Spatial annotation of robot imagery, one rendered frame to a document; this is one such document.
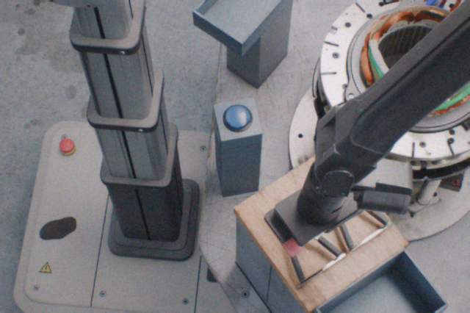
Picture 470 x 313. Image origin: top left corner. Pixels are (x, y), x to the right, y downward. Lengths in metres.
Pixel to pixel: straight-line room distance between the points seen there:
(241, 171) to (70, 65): 1.26
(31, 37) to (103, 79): 1.35
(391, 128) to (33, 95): 1.88
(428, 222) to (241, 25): 0.50
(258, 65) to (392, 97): 0.81
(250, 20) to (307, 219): 0.52
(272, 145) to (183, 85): 0.99
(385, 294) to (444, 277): 0.27
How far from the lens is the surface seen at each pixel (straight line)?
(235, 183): 1.64
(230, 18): 1.59
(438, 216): 1.70
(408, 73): 0.91
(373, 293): 1.44
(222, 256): 1.66
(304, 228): 1.17
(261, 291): 1.60
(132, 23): 1.41
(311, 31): 1.87
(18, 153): 2.66
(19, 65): 2.80
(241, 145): 1.50
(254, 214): 1.38
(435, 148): 1.43
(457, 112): 1.45
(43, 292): 2.22
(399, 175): 1.09
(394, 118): 0.95
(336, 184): 1.04
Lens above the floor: 2.36
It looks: 66 degrees down
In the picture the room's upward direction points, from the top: straight up
